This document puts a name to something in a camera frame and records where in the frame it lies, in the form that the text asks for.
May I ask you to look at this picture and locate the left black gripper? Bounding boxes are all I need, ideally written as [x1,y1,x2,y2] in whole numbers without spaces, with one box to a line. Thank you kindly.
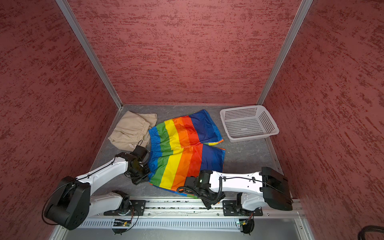
[128,163,152,184]

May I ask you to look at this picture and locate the colourful blue orange shorts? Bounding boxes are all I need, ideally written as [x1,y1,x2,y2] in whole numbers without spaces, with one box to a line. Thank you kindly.
[148,110,226,192]

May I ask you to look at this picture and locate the beige drawstring shorts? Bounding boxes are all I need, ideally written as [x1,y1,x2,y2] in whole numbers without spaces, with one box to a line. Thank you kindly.
[108,111,158,152]

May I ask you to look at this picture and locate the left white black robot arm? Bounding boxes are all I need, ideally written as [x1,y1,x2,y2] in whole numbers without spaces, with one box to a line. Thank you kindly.
[42,151,150,230]

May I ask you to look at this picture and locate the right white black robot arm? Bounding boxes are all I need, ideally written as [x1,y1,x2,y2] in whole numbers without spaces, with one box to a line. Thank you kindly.
[177,167,293,216]

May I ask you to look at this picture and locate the left small circuit board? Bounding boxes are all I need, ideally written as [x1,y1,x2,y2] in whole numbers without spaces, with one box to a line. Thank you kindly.
[113,219,132,228]

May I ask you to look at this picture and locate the white perforated plastic basket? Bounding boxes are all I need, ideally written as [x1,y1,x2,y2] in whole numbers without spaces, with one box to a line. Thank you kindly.
[220,105,280,143]

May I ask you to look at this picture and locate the left corner aluminium profile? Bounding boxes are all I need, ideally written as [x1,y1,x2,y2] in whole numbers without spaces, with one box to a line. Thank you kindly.
[56,0,124,110]

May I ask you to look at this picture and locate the corner aluminium profile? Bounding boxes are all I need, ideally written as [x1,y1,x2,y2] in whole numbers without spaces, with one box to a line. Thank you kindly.
[56,0,124,110]
[257,0,313,105]

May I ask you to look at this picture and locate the right corner aluminium profile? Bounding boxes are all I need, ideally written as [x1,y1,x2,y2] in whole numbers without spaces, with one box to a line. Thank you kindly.
[257,0,313,105]

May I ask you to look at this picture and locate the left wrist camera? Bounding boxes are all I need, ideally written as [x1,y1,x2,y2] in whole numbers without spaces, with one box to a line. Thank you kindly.
[131,145,149,163]

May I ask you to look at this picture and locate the aluminium mounting rail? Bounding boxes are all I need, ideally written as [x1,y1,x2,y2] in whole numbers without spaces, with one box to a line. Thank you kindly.
[59,197,305,219]

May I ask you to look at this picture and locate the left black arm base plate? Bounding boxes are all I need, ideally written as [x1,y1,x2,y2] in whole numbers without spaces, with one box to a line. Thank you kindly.
[103,200,146,217]

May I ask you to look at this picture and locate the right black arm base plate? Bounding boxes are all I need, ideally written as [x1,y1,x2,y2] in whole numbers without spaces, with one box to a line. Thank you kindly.
[222,200,263,217]

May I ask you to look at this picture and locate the white slotted cable duct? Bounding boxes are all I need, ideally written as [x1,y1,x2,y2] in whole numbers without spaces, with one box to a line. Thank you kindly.
[79,218,240,232]

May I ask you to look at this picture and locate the black cable loop corner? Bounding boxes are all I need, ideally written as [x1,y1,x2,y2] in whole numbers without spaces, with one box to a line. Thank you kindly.
[357,224,384,240]

